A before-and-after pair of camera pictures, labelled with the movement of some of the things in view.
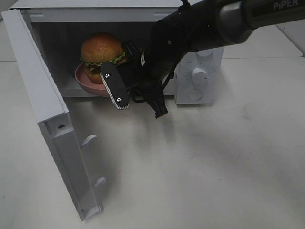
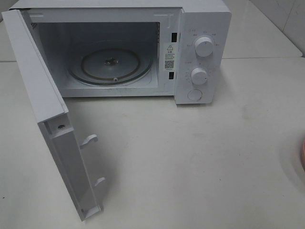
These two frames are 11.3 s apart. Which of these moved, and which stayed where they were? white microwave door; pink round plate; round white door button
Moved: pink round plate
Stayed: white microwave door; round white door button
